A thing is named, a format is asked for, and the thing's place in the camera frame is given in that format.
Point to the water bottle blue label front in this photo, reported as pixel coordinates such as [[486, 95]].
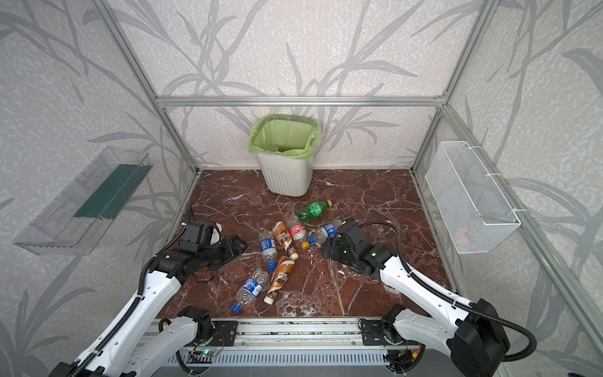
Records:
[[250, 290]]

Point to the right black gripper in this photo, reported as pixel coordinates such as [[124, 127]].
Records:
[[339, 242]]

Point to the white ribbed trash bin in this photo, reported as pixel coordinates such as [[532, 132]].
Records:
[[286, 176]]

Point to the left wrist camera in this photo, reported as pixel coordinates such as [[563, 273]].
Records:
[[199, 235]]

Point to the clear acrylic wall shelf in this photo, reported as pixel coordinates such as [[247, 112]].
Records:
[[75, 222]]

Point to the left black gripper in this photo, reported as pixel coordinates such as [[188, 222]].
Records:
[[224, 250]]

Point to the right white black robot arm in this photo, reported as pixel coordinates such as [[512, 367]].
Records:
[[472, 334]]

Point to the water bottle blue label upright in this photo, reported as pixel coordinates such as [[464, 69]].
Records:
[[268, 249]]

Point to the green plastic bin liner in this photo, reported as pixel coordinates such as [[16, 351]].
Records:
[[296, 136]]

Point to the brown coffee bottle lower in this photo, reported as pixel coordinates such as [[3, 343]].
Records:
[[282, 274]]

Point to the green soda bottle yellow cap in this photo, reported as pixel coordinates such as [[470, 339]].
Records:
[[314, 210]]

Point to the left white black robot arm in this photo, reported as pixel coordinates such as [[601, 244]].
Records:
[[115, 352]]

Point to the brown coffee bottle upper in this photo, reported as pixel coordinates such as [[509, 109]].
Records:
[[285, 240]]

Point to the clear bottle red label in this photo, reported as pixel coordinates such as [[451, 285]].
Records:
[[297, 230]]

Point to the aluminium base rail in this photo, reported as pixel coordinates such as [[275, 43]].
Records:
[[330, 333]]

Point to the white wire mesh basket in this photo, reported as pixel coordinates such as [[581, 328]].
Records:
[[476, 213]]

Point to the brown coffee bottle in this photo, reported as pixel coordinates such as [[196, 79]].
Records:
[[285, 240], [282, 274]]

